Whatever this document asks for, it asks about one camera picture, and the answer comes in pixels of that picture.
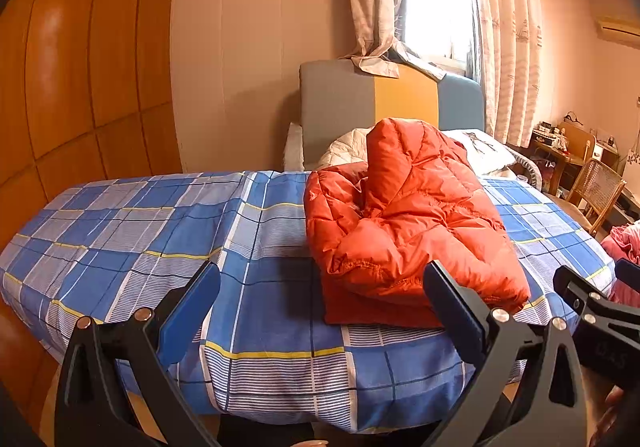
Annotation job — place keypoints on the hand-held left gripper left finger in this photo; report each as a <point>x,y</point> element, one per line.
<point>187,322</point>

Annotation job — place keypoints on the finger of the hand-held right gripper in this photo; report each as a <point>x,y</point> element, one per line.
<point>580,299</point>
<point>630,271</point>

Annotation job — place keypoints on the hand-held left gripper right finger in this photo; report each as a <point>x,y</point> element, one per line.
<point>447,312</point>

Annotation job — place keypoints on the orange down jacket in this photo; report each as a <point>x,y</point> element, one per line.
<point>400,227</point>

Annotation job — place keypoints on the person's right hand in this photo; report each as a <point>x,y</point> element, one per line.
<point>612,412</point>

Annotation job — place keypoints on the pink cloth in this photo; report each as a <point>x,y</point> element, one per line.
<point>625,247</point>

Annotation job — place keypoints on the blue plaid bed sheet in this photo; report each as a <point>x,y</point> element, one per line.
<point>150,237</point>

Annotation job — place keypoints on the rattan chair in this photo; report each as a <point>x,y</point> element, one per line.
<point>597,182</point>

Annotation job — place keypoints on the wooden desk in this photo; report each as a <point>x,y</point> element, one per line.
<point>552,162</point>

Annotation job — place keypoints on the grey mesh bed bumper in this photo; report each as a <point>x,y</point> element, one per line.
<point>530,172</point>

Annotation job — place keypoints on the light wooden chair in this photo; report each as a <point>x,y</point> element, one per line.
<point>577,139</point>

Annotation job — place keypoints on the white printed pillow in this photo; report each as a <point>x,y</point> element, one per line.
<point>487,152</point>

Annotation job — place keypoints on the beige quilted comforter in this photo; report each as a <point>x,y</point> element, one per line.
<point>345,149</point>

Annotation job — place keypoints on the white bedside guard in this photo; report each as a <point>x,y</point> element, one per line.
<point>294,147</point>

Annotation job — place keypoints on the grey yellow teal headboard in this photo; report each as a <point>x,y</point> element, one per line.
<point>340,117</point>

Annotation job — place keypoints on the wooden panelled wardrobe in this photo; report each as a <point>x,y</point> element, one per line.
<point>75,77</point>

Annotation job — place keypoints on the bright window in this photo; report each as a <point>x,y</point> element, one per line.
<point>435,2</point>

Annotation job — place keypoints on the wall air conditioner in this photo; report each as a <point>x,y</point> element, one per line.
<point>620,27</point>

